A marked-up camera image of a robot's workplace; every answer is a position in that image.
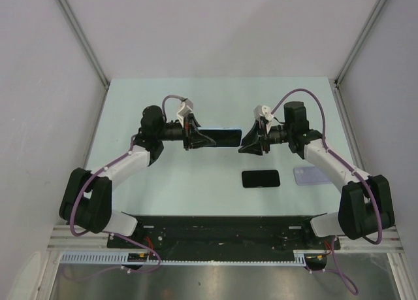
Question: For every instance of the right aluminium frame post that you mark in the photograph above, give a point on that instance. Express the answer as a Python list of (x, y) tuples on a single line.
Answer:
[(365, 32)]

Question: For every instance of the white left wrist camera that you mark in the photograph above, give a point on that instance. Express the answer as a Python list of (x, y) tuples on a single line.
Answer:
[(185, 108)]

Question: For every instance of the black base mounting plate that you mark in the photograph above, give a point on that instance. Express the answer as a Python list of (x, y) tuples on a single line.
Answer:
[(225, 238)]

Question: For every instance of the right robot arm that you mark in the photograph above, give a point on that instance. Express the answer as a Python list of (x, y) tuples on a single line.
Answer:
[(366, 205)]

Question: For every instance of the aluminium front rail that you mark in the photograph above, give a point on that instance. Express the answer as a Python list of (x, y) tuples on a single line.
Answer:
[(62, 239)]

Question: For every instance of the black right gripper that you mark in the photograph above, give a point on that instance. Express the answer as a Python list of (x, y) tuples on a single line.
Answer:
[(257, 141)]

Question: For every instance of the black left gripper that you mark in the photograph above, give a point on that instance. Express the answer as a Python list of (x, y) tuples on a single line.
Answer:
[(190, 133)]

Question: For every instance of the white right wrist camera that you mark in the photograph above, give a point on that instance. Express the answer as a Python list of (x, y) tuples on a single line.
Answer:
[(263, 117)]

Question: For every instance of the lilac phone case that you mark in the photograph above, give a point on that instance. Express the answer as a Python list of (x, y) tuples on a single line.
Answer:
[(308, 176)]

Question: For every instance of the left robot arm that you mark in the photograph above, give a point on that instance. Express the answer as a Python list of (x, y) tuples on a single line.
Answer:
[(87, 201)]

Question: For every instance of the aluminium frame post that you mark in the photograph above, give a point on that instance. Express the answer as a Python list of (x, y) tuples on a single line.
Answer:
[(365, 32), (80, 36)]

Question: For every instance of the left aluminium frame post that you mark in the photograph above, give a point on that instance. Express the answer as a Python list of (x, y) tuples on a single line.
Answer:
[(80, 36)]

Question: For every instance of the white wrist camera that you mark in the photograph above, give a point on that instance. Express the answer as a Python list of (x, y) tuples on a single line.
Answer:
[(263, 117), (185, 108)]

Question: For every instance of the phone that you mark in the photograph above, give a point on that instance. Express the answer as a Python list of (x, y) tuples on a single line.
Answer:
[(224, 137), (261, 179)]

